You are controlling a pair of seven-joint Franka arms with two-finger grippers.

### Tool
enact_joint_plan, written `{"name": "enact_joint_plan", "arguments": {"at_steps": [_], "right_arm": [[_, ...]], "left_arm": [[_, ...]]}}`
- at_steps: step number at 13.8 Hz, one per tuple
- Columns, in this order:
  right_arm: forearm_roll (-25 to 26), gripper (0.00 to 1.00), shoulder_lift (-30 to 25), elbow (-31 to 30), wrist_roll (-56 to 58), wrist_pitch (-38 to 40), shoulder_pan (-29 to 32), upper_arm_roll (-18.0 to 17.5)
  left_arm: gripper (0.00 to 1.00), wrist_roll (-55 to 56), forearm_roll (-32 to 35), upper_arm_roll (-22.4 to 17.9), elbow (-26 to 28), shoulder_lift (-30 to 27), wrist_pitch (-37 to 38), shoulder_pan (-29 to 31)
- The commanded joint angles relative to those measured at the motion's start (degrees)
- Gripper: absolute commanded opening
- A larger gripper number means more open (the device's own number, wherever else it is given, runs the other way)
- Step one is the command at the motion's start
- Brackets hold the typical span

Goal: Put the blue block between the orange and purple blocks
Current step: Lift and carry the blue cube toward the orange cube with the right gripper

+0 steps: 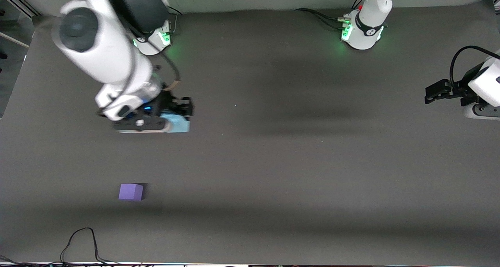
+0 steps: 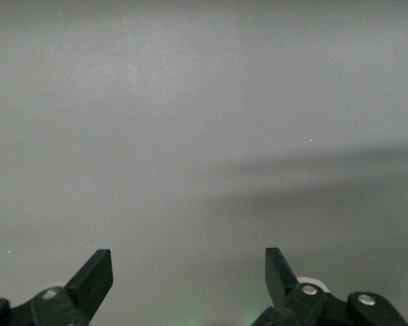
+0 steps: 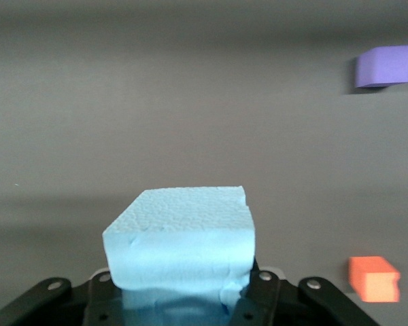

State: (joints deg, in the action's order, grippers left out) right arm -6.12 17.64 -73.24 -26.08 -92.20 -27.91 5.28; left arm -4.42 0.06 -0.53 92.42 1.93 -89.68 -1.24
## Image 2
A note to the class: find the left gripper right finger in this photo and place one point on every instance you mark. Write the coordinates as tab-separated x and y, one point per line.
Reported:
279	278

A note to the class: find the dark grey table mat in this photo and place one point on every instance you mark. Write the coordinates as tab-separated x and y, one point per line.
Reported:
190	119

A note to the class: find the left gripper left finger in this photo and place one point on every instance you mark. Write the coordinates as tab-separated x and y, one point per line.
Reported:
92	278

